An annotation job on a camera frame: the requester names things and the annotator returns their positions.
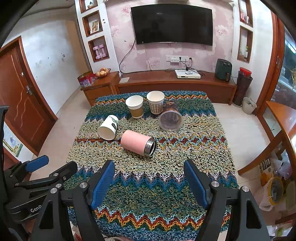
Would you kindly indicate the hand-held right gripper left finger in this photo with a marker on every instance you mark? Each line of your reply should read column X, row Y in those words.
column 103, row 187

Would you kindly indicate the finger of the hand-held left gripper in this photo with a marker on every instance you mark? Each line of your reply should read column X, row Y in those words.
column 66, row 170
column 37, row 162

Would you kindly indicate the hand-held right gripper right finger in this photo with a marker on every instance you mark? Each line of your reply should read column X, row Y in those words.
column 195, row 185

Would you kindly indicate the pink steel cup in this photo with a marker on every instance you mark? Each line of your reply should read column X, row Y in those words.
column 135, row 142

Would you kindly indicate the white leaf print paper cup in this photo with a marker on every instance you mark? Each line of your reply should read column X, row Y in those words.
column 108, row 127

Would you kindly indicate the clear plastic cup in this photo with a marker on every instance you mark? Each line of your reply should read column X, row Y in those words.
column 171, row 120

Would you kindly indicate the white cup with brown sleeve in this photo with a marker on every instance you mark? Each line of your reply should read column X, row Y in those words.
column 135, row 109

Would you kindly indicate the plaid paper cup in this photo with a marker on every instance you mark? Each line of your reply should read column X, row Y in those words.
column 155, row 104

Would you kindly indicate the colourful knitted blanket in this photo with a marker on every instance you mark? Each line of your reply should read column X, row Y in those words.
column 148, row 183

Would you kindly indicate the brown wooden door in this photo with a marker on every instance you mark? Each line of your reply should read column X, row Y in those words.
column 20, row 99

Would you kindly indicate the yellow plastic bag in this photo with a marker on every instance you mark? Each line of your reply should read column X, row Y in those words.
column 274, row 190

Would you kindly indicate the low wooden side cabinet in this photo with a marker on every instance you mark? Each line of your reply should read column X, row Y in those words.
column 99, row 91

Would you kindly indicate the red tin box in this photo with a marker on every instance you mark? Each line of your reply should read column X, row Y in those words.
column 86, row 80

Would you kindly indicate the white trash bin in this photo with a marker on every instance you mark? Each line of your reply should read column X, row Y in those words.
column 248, row 106

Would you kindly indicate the long wooden television cabinet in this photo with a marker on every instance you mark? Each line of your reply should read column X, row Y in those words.
column 175, row 87

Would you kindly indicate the fruit basket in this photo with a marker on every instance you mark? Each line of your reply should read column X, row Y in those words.
column 103, row 73

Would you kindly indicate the tall dark woven bin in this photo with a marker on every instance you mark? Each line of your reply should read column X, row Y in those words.
column 241, row 90

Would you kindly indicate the sheet of paper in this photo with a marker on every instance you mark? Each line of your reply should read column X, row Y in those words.
column 124, row 80

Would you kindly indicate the white set-top box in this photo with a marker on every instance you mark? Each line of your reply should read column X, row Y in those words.
column 187, row 75

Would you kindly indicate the wooden table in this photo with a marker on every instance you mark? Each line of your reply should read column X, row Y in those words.
column 285, row 120

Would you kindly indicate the dark green air fryer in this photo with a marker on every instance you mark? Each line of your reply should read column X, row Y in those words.
column 223, row 69

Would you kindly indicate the pink dumbbell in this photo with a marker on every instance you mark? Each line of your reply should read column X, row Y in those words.
column 102, row 51
column 96, row 52

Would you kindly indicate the red round container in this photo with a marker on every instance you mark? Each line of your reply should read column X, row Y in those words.
column 245, row 71

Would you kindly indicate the framed picture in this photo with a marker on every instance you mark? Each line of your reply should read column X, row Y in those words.
column 94, row 26

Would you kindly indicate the colourful wall sticker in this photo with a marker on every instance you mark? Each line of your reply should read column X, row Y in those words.
column 11, row 143

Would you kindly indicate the white wall power outlet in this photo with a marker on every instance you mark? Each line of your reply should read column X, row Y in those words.
column 175, row 59

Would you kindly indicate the white wall shelf column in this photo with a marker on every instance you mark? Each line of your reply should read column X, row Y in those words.
column 79, row 27

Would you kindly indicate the wooden wall niche shelf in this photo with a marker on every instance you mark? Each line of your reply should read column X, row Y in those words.
column 239, row 44

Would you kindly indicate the wooden door frame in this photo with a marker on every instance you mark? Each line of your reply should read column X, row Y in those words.
column 274, row 58

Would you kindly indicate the black wall television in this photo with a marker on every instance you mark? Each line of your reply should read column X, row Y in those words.
column 171, row 23

